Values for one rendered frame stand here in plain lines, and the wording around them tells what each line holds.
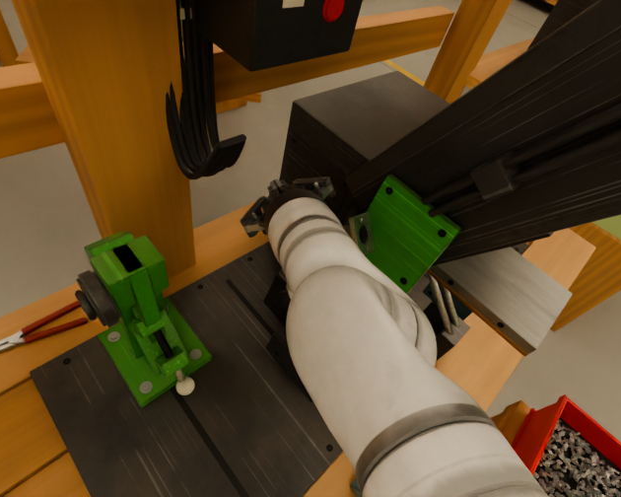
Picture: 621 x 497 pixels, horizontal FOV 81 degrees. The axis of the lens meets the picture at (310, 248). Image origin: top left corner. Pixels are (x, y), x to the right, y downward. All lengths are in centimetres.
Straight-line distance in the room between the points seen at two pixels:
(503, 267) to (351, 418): 54
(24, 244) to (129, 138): 166
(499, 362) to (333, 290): 71
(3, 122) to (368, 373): 53
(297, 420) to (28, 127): 58
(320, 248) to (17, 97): 43
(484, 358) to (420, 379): 70
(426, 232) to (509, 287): 23
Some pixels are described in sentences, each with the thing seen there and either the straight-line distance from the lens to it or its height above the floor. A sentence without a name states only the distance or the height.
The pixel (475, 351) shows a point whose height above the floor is 90.
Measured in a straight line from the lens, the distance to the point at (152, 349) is 62.
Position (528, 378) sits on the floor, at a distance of 219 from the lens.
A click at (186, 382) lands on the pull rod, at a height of 96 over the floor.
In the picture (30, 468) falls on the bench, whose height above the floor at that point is 88.
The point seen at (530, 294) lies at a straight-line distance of 69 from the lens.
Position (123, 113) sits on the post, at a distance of 53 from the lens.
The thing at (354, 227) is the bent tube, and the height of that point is 122.
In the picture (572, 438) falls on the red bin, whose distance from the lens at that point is 95.
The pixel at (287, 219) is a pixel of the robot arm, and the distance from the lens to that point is 35.
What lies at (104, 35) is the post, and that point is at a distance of 49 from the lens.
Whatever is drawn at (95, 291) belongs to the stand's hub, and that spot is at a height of 116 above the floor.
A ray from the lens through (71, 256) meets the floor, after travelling 205.
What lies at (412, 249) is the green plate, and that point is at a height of 122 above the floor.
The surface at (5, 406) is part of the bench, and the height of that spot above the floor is 88.
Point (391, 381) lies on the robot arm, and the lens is 18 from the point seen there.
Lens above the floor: 155
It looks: 50 degrees down
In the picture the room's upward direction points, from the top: 18 degrees clockwise
